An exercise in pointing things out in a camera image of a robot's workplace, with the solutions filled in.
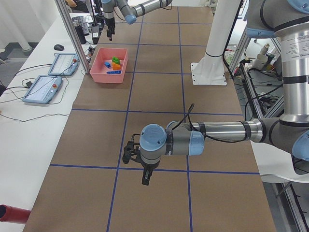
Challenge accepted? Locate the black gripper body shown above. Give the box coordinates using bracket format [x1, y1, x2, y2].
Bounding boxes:
[141, 161, 160, 174]
[105, 17, 115, 31]

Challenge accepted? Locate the green block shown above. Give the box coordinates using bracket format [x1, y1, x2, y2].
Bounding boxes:
[112, 57, 120, 64]

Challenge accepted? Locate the small blue block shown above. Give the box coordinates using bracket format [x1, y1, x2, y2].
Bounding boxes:
[104, 62, 111, 69]

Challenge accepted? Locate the orange block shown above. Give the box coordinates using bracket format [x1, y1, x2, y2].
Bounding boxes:
[112, 62, 122, 71]

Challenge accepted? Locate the long blue block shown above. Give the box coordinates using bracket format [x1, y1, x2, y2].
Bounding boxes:
[106, 70, 122, 74]

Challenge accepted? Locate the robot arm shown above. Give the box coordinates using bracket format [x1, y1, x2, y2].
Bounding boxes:
[138, 0, 309, 185]
[101, 0, 172, 41]

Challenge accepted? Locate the pink plastic box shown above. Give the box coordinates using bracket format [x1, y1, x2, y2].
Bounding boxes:
[90, 47, 128, 84]

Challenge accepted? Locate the black bottle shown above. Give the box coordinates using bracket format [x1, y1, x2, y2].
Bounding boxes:
[73, 20, 86, 44]

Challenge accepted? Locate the black keyboard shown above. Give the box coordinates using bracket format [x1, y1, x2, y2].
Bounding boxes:
[72, 16, 89, 36]

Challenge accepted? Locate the black computer mouse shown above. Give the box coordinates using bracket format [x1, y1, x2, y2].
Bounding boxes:
[54, 44, 64, 51]

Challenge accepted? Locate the far teach pendant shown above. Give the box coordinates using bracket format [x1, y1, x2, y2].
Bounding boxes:
[48, 53, 79, 76]

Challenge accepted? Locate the teach pendant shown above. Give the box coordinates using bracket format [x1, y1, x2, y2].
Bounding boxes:
[48, 53, 79, 76]
[22, 75, 62, 104]

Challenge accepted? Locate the near teach pendant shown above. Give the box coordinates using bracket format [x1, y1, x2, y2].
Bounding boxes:
[22, 75, 62, 104]

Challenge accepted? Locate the white chair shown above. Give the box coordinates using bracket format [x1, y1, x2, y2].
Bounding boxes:
[251, 142, 309, 183]

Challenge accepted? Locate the red cylinder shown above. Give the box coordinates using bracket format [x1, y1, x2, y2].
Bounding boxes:
[0, 204, 31, 224]

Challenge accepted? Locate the aluminium frame post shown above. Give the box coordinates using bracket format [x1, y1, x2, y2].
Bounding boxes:
[55, 0, 90, 74]

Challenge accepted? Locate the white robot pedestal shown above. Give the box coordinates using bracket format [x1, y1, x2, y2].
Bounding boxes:
[191, 0, 242, 86]

